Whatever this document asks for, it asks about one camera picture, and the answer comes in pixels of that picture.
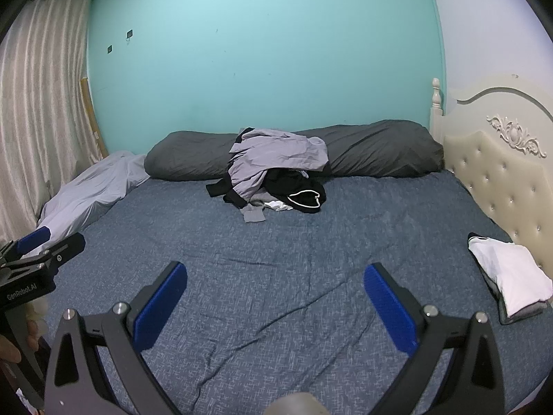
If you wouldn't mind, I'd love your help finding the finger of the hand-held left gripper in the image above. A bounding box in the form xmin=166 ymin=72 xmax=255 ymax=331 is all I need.
xmin=0 ymin=232 xmax=86 ymax=271
xmin=0 ymin=227 xmax=52 ymax=265

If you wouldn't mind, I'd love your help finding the person's left hand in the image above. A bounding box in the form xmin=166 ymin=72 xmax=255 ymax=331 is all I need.
xmin=0 ymin=303 xmax=48 ymax=365

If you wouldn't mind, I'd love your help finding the blue patterned bed sheet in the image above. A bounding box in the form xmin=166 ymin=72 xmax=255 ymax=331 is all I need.
xmin=13 ymin=168 xmax=553 ymax=415

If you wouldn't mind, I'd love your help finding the beige curtain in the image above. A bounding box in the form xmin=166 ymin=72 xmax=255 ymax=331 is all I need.
xmin=0 ymin=0 xmax=109 ymax=247

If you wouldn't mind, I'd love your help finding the cream tufted headboard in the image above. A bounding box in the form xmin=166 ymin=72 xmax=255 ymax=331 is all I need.
xmin=430 ymin=73 xmax=553 ymax=286

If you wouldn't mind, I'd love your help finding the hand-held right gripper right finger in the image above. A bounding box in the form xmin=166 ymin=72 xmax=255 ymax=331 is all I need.
xmin=364 ymin=263 xmax=506 ymax=415

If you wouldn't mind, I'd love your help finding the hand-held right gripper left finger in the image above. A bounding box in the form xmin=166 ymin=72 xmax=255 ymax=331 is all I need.
xmin=43 ymin=261 xmax=188 ymax=415

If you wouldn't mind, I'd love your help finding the light grey blanket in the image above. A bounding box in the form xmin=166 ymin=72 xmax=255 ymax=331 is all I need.
xmin=37 ymin=150 xmax=152 ymax=243

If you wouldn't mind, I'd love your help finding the wooden frame strip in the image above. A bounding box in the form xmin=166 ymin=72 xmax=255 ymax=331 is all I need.
xmin=80 ymin=75 xmax=109 ymax=158

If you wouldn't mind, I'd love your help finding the light grey jacket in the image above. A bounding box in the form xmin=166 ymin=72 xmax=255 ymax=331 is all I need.
xmin=228 ymin=127 xmax=330 ymax=208

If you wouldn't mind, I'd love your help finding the black shorts white drawstring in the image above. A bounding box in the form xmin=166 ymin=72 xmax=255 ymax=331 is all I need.
xmin=263 ymin=168 xmax=326 ymax=214

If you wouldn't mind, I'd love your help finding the folded white grey garment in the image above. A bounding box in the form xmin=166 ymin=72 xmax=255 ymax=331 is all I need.
xmin=468 ymin=232 xmax=547 ymax=325

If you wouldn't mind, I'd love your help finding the dark grey long pillow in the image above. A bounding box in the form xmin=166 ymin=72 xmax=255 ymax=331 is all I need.
xmin=144 ymin=119 xmax=446 ymax=180

